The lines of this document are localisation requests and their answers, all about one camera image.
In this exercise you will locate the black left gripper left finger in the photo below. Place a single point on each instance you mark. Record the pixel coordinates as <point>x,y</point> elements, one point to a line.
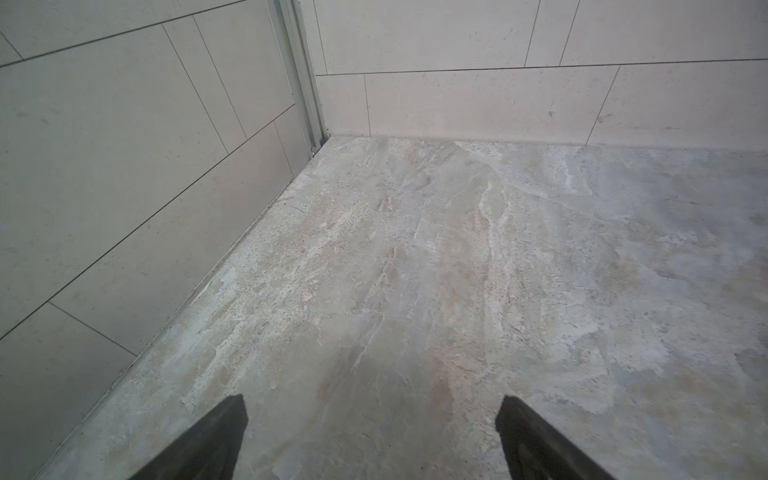
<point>209,449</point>

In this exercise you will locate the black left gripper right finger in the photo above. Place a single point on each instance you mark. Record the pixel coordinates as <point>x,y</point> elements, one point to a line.
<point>534,449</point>

